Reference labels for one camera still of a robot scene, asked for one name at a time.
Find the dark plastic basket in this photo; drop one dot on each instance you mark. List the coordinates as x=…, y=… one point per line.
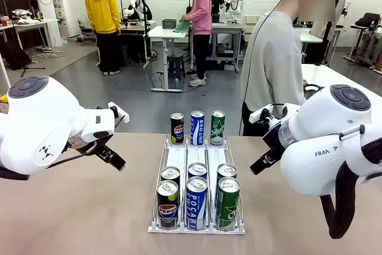
x=169, y=24

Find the person in beige jacket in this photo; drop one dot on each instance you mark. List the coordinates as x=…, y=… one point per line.
x=340, y=4

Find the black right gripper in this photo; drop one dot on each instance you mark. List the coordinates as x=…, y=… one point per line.
x=276, y=140

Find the blue Korean print display can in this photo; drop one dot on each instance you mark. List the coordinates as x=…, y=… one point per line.
x=197, y=129

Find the yellow plastic crate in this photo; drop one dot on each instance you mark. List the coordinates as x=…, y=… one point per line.
x=3, y=98

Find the red cup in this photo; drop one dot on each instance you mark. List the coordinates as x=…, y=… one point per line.
x=4, y=21

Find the large white rounded table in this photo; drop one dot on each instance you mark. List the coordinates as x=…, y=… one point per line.
x=322, y=73

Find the black stool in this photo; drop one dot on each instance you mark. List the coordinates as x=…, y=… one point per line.
x=176, y=65

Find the cluttered white desk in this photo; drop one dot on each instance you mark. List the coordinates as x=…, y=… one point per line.
x=27, y=25

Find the black floor tripod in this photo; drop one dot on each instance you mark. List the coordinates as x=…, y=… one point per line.
x=18, y=56

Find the small black Pepsi display can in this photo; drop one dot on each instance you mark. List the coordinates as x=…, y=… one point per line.
x=177, y=129

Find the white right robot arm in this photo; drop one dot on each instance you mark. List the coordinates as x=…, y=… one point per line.
x=328, y=117

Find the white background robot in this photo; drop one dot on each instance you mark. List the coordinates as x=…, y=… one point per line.
x=235, y=4
x=133, y=4

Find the blue Pocari Sweat can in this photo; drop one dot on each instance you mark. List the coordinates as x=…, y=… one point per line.
x=197, y=169
x=196, y=204

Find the green cloth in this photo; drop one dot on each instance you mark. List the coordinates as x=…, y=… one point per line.
x=182, y=27

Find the clear acrylic can rack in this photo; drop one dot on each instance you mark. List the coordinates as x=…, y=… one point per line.
x=197, y=153

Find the green soda can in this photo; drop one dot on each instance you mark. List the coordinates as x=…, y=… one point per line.
x=227, y=207
x=226, y=170

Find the green Chilsung display can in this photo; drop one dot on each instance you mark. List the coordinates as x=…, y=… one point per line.
x=217, y=129

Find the white drawer unit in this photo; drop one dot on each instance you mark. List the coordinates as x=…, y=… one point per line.
x=251, y=19

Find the person in grey sweater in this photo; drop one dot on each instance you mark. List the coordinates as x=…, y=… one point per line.
x=271, y=58

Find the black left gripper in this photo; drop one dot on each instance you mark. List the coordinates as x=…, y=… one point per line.
x=86, y=147

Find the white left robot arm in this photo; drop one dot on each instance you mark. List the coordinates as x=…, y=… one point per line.
x=44, y=111

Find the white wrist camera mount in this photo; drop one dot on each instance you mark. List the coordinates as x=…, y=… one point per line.
x=119, y=113
x=259, y=114

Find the white height-adjustable desk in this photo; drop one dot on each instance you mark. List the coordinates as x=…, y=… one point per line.
x=161, y=32

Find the person in pink hoodie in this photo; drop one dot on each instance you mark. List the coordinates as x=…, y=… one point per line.
x=201, y=13

